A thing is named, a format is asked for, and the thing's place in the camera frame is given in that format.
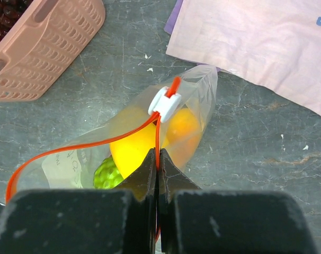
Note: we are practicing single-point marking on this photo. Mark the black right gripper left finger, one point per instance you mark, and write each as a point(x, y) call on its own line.
point(119, 220)

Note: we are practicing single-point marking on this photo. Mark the pink embroidered cloth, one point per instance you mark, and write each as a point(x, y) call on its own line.
point(275, 44)

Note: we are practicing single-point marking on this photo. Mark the yellow toy mango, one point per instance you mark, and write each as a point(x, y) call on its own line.
point(129, 153)

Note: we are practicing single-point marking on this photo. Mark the dark red grape bunch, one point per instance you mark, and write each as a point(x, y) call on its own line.
point(10, 12)

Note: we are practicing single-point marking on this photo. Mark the green custard apple toy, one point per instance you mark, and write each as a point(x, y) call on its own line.
point(107, 175)

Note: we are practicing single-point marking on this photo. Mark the clear zip top bag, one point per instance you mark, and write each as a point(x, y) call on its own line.
point(72, 166)

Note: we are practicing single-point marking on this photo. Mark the orange toy fruit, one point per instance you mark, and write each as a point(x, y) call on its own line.
point(184, 134)

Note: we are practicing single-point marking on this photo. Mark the pink plastic perforated basket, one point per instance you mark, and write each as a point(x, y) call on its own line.
point(43, 43)

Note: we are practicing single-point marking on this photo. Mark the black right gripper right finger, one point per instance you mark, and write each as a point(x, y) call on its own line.
point(195, 220)

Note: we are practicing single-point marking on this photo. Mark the purple cloth under pink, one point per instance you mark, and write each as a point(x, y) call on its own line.
point(169, 26)

